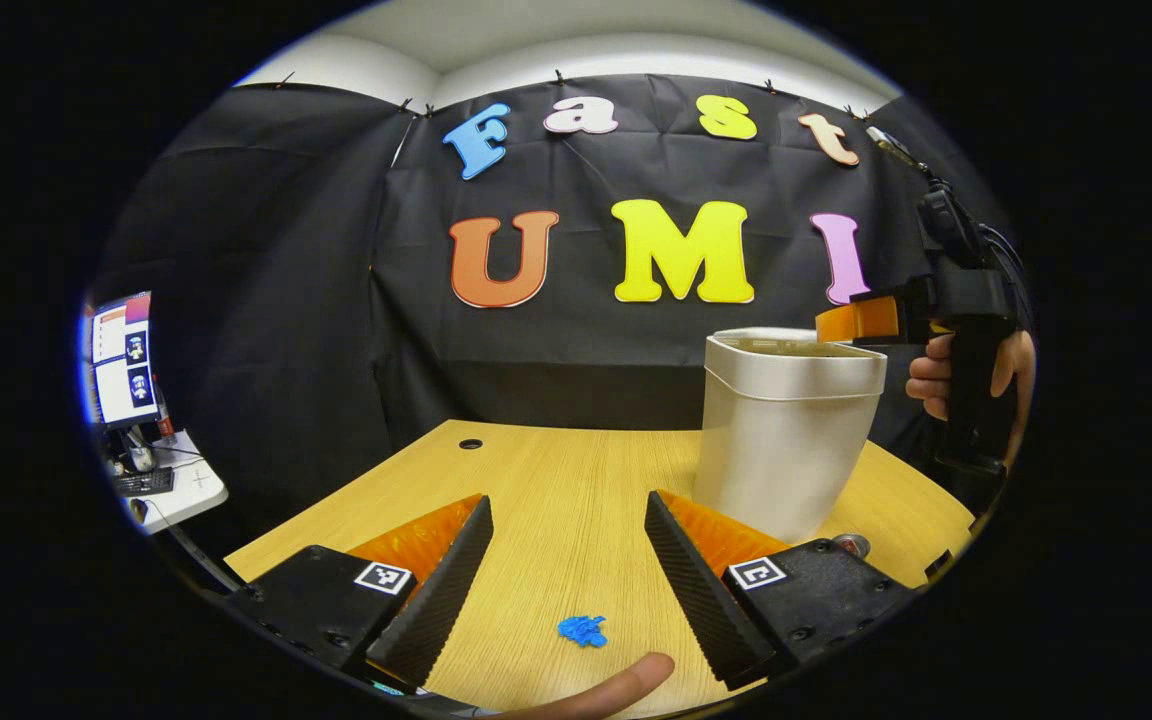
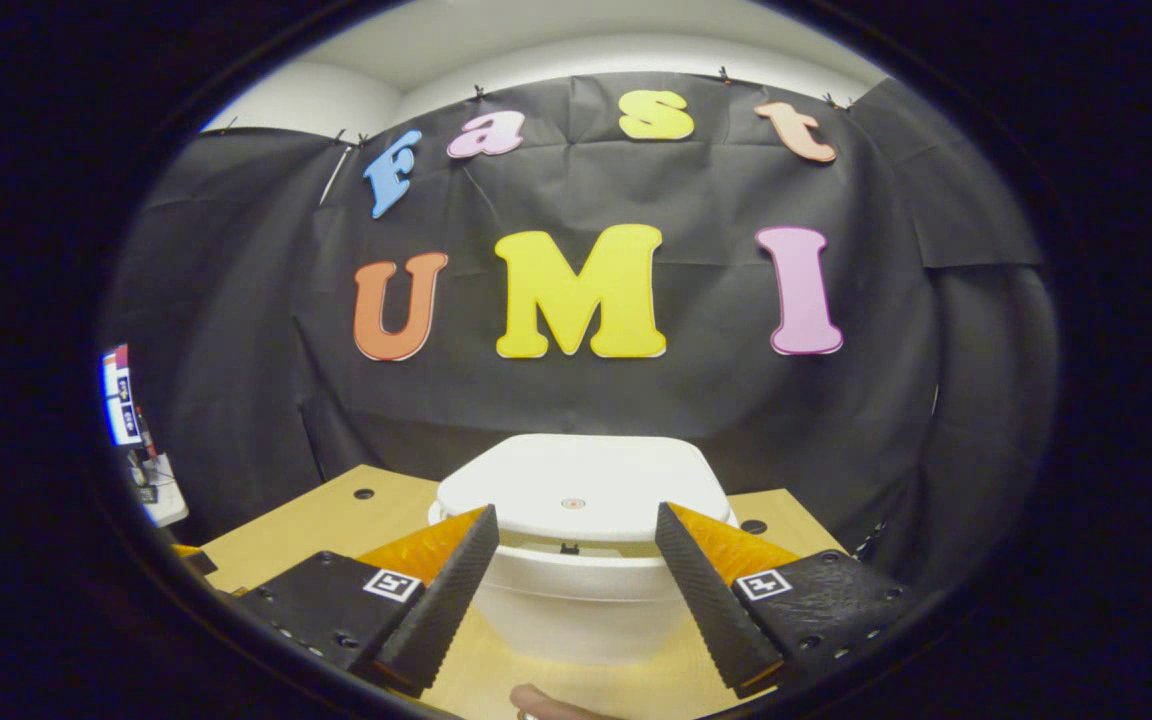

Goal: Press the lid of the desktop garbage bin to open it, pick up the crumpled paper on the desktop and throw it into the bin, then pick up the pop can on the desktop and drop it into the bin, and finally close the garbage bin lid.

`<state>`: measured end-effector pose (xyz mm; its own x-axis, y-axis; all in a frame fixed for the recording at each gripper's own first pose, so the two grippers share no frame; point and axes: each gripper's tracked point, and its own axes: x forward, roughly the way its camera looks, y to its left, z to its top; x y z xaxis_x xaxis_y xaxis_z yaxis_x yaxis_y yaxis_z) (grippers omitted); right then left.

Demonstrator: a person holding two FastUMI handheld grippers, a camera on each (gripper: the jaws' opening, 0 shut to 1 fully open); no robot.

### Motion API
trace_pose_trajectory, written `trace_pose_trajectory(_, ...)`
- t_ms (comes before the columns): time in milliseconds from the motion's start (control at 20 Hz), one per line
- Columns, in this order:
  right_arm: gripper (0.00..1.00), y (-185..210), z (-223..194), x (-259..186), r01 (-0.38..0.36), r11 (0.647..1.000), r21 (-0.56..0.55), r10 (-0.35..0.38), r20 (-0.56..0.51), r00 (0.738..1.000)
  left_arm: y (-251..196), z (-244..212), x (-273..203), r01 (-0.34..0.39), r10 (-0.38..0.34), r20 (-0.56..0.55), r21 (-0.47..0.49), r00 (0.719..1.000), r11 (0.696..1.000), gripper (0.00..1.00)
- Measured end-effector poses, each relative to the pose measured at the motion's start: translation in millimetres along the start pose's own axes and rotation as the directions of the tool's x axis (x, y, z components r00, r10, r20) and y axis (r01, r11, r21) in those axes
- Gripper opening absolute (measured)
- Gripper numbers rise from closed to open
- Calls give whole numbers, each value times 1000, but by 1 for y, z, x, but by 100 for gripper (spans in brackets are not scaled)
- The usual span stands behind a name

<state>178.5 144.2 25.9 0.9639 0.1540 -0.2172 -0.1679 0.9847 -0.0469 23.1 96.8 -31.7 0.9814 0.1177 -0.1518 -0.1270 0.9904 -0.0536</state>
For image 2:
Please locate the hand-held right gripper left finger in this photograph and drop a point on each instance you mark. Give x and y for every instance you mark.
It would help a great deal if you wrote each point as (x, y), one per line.
(441, 610)

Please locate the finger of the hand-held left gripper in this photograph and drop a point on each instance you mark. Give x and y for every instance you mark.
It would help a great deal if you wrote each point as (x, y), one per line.
(201, 562)

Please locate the computer monitor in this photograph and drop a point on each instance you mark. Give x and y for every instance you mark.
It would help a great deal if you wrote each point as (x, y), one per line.
(121, 400)

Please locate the white side table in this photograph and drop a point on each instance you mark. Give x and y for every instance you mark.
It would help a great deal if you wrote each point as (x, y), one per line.
(164, 495)

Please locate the white desktop garbage bin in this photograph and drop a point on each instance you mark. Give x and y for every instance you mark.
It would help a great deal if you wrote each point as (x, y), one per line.
(576, 470)

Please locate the wooden desktop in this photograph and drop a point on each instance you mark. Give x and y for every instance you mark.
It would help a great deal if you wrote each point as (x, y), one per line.
(336, 520)

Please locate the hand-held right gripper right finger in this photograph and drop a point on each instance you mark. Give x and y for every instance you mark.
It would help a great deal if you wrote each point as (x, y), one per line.
(711, 610)

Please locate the black backdrop cloth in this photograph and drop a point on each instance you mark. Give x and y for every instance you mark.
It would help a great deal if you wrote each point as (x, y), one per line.
(716, 200)

